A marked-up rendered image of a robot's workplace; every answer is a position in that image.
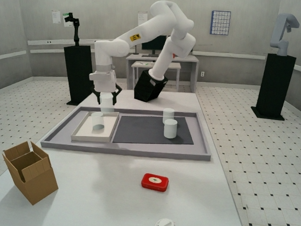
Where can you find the brown cardboard box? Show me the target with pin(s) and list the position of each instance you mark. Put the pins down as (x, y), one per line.
(31, 171)

